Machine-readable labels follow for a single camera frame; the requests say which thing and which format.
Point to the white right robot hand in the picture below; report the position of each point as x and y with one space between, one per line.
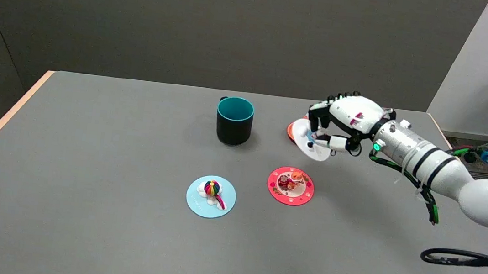
357 112

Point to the white cup lid with figurine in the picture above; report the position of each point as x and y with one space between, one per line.
318 152

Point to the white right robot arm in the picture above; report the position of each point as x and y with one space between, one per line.
476 193

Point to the orange cup lid with fox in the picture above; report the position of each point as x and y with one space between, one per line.
291 132

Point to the red cup lid with figurine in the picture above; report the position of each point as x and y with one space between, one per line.
290 186

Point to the black cup with teal inside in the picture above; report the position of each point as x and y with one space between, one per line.
233 129

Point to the light blue lid, rainbow ball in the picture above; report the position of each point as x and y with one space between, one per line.
211 197

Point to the floor vent grille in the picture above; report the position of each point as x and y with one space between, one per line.
480 176

